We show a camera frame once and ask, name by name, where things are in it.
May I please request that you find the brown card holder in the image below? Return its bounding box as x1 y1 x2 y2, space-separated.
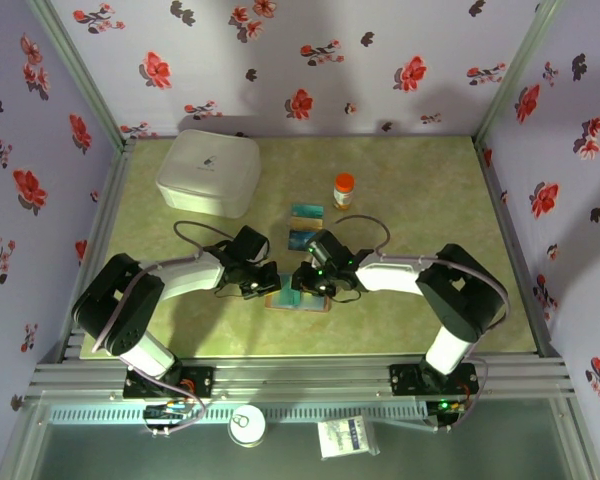
264 287 332 314

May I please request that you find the blue credit card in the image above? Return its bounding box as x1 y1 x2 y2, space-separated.
287 229 321 251

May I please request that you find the clear acrylic card stand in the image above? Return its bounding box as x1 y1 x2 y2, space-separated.
285 201 326 251

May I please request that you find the orange pill bottle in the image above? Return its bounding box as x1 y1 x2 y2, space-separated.
332 172 356 211

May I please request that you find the white storage box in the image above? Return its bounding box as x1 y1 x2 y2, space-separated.
154 128 261 220

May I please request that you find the silver tin can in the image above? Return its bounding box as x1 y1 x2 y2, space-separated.
227 403 267 448

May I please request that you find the clear plastic packet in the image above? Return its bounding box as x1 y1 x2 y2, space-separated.
316 414 381 461

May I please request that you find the lavender left arm cable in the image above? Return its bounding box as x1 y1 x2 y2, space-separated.
90 220 239 436

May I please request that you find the lavender arm cable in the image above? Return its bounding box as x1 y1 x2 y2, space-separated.
90 220 239 436
333 214 511 432

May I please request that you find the lavender right arm cable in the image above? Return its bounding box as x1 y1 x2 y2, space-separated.
333 214 511 432

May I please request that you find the aluminium frame cross rail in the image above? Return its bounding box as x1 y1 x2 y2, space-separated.
24 355 577 401

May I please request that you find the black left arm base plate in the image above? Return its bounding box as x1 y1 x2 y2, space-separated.
123 364 216 400

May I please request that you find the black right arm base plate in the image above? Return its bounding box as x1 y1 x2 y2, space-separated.
388 362 480 396

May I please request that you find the slotted grey cable duct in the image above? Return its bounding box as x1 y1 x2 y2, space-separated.
47 403 431 425

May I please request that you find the aluminium frame side rail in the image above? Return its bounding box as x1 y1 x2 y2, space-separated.
472 135 566 361
58 138 137 362

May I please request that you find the aluminium frame corner post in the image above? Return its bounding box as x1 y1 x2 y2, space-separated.
473 0 567 146
25 0 137 151

